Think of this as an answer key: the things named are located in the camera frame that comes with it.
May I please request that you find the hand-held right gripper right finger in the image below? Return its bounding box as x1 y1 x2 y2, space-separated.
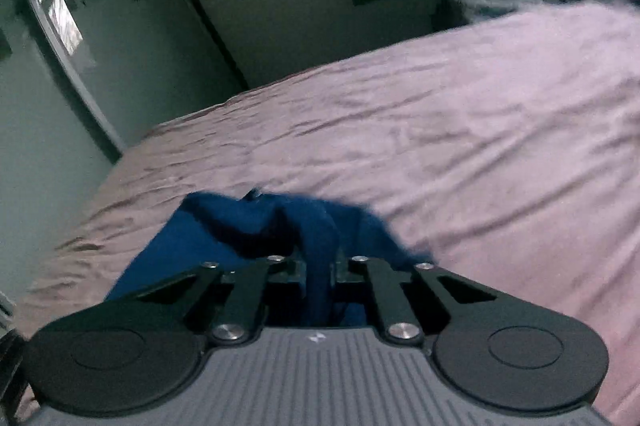
330 251 501 348

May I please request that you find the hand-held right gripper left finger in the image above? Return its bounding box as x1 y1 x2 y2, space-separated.
135 251 308 348

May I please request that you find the dark blue garment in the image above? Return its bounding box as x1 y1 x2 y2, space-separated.
105 188 437 328

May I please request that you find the pink bed sheet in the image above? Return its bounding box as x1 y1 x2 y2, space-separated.
14 0 640 426

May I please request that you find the glossy grey wardrobe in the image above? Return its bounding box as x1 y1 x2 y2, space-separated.
0 0 249 291

